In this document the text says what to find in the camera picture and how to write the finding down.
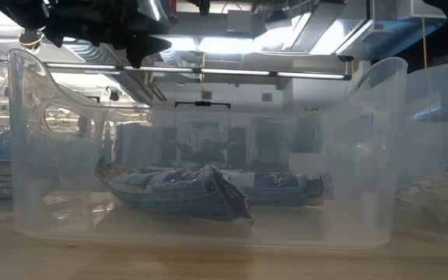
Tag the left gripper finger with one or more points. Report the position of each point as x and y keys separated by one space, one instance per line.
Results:
x=135 y=58
x=154 y=43

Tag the purple blue granola bar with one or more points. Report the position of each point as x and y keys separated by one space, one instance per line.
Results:
x=278 y=188
x=177 y=194

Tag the small black ceiling spotlight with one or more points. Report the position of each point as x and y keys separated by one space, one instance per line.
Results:
x=114 y=95

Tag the black bar with clamp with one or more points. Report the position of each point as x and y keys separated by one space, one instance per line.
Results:
x=202 y=104

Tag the long ceiling light strip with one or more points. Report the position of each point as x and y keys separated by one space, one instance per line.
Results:
x=232 y=72

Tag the grey ceiling box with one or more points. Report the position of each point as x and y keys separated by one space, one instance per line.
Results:
x=239 y=21

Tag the blue ceiling beam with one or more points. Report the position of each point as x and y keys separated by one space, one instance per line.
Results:
x=399 y=37

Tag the silver ventilation duct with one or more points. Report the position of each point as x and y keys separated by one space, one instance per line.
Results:
x=154 y=9

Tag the small grey wall box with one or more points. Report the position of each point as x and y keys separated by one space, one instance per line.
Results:
x=206 y=95
x=267 y=97

